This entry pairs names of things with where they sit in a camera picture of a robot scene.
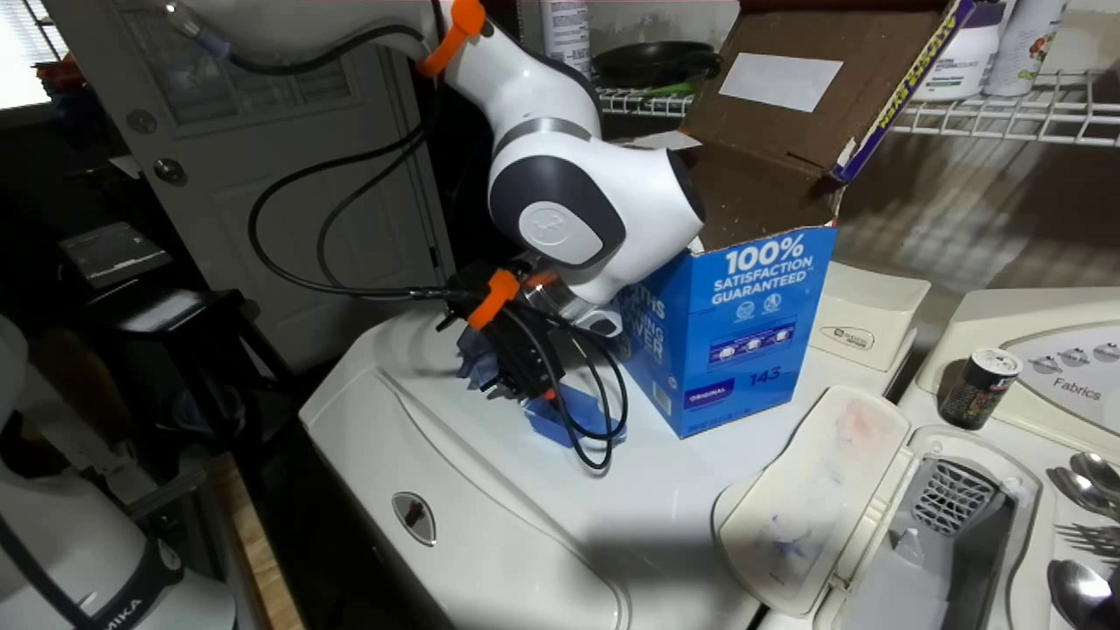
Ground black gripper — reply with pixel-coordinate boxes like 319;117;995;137
467;295;566;407

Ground blue plastic scoop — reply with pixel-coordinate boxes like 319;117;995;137
522;388;627;452

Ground blue detergent cardboard box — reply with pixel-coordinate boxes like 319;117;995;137
615;0;977;444

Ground wooden platform board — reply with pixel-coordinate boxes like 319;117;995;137
208;452;309;630

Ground white plastic lint lid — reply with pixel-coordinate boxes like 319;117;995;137
710;387;915;621

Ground black frying pan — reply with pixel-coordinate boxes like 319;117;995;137
592;40;725;94

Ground tall white bottle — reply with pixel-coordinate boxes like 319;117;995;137
543;0;593;79

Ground grey panel door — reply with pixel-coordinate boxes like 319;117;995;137
43;0;460;379

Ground metal door knob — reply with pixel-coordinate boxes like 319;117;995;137
151;153;191;188

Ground dark grey box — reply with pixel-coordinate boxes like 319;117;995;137
59;222;174;295

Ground grey lint filter screen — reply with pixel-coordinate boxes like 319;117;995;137
834;452;1042;630

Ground dark jar with white lid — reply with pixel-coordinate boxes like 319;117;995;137
933;344;1027;433

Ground white dryer machine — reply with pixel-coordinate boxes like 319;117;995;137
710;285;1120;630

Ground metal spoon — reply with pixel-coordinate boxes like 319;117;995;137
1042;467;1120;527
1042;557;1120;630
1068;449;1120;493

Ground brown cardboard box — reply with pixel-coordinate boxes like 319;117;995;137
592;67;1120;153

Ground bright window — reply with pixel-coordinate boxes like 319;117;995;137
0;0;69;117

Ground metal fork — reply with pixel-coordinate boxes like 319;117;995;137
1054;523;1120;564

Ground white printed bottle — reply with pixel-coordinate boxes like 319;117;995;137
983;0;1075;103

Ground orange cable strap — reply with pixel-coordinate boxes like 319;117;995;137
415;0;493;82
466;267;524;335

